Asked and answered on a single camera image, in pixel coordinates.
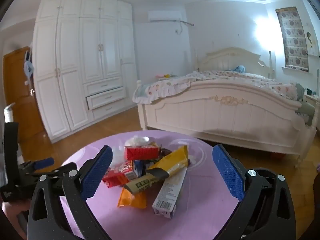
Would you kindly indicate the small blue and white carton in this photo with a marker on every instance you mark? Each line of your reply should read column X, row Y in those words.
column 135, row 170

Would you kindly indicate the cream nightstand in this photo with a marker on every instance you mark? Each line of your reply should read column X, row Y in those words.
column 313, row 101

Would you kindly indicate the white air conditioner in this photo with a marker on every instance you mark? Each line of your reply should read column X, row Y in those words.
column 163, row 15

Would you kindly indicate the red cardboard box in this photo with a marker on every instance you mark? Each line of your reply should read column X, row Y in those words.
column 141, row 152

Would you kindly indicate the cartoon wall sticker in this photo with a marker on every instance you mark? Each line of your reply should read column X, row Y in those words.
column 310, row 39

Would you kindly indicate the floral window blind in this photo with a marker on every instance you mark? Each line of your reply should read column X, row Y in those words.
column 293, row 37

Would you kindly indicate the green pillow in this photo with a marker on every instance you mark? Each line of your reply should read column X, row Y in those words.
column 305, row 107

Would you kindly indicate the brown wooden door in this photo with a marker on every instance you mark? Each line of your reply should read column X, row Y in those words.
column 23, row 105

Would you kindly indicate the yellow snack packet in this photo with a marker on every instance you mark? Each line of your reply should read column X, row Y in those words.
column 172, row 162

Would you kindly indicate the purple tablecloth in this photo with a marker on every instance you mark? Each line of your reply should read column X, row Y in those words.
column 200, row 205

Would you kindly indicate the cream carved bed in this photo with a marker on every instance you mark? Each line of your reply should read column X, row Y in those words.
column 225, row 115

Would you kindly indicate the blue bag hanging on door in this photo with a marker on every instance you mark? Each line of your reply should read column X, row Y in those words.
column 28, row 67

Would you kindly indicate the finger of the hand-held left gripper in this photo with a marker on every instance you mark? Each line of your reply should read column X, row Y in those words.
column 44, row 163
column 63, row 169

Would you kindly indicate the white plastic bag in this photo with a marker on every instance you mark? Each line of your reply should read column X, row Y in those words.
column 136, row 140

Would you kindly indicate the white panelled wardrobe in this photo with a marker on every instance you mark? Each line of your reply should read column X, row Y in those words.
column 82, row 65

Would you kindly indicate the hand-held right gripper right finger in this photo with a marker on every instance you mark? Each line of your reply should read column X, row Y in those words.
column 228, row 172

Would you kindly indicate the orange packet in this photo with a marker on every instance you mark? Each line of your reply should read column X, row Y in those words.
column 132, row 200

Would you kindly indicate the blue plush toy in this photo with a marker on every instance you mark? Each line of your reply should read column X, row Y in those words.
column 238, row 68

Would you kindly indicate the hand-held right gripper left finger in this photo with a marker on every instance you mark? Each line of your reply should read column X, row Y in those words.
column 96, row 172

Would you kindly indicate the floral ruffled blanket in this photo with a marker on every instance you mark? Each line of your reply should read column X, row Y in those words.
column 212, row 80

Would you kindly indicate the olive snack wrapper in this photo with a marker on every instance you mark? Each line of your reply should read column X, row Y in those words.
column 140, row 183

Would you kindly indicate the red and white packet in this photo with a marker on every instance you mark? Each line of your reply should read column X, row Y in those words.
column 117, row 175

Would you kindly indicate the white and purple carton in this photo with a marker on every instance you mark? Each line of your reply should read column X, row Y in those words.
column 168, row 195

